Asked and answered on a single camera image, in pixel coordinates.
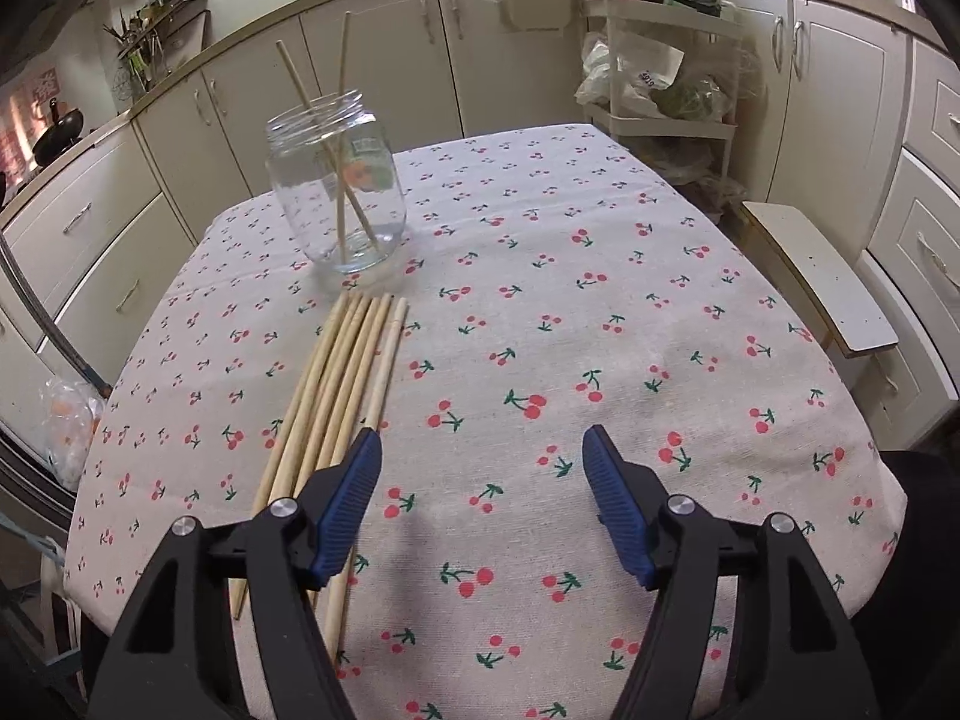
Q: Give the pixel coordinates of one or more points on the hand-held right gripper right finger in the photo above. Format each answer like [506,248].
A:
[611,495]

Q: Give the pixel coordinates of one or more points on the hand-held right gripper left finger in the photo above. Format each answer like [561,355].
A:
[352,495]

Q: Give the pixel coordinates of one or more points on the clear glass jar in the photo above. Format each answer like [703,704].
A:
[379,232]

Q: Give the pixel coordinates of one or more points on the cherry print tablecloth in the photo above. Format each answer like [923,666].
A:
[562,315]

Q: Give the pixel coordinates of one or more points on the clear bag of oranges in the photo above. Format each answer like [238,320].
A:
[71,427]

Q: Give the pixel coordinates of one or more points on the pale wooden bench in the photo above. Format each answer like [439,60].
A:
[825,277]

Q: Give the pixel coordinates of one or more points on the metal bar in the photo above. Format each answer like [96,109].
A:
[52,322]

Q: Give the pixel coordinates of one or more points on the cream drawer cabinet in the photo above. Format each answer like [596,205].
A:
[90,240]

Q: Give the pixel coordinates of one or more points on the white trolley cart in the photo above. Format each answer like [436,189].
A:
[615,112]

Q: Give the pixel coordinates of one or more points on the bag of green vegetables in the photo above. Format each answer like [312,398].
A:
[694,99]

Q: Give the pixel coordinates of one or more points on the white plastic bag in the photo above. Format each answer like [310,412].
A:
[630,75]

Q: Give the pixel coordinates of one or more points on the cream cabinet with drawers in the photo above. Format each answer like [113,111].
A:
[847,127]

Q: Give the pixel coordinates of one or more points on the cream base cabinet row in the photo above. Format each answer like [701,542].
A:
[390,52]

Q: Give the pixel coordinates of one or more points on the black wok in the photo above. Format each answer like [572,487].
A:
[58,135]

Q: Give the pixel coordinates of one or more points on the kitchen utensil rack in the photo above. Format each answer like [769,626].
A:
[139,45]

